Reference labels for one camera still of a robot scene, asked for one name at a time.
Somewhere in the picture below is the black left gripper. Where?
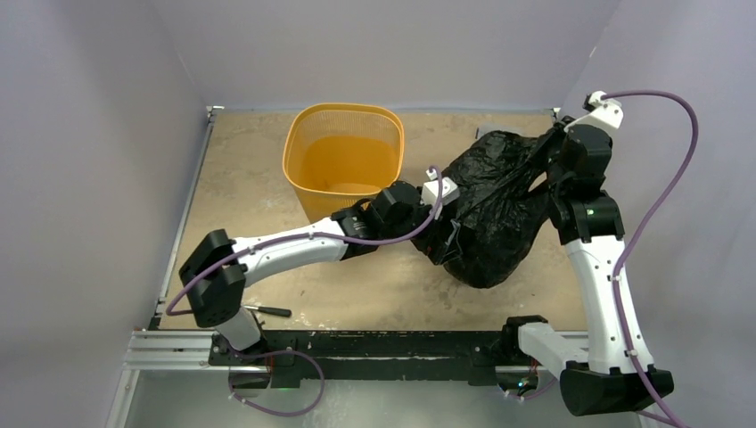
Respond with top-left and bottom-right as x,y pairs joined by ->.
382,194 -> 462,264

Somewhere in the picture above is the black plastic trash bag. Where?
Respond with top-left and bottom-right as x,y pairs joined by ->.
441,131 -> 549,289

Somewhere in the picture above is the yellow plastic trash bin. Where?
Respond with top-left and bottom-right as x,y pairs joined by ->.
282,103 -> 405,222

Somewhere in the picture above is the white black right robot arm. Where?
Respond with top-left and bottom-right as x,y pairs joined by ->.
500,123 -> 674,416

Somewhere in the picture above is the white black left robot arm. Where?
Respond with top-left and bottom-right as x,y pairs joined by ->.
178,177 -> 461,365

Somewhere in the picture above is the clear plastic screw box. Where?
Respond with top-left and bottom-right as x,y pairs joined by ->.
475,123 -> 523,138

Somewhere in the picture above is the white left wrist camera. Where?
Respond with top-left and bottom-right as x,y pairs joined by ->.
420,168 -> 460,206

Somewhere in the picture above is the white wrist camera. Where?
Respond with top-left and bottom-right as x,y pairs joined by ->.
564,91 -> 624,136
420,168 -> 460,206

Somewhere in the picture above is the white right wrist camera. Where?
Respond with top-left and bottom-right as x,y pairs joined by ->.
564,91 -> 624,136

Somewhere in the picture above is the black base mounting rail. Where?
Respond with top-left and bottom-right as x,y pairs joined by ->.
209,330 -> 555,394

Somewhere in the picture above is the black handled hammer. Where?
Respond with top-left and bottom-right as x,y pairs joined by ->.
244,305 -> 292,318

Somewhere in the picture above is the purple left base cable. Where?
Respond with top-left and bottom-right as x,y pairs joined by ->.
226,346 -> 328,417

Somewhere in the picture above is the aluminium frame rail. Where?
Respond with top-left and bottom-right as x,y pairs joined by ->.
123,330 -> 212,371

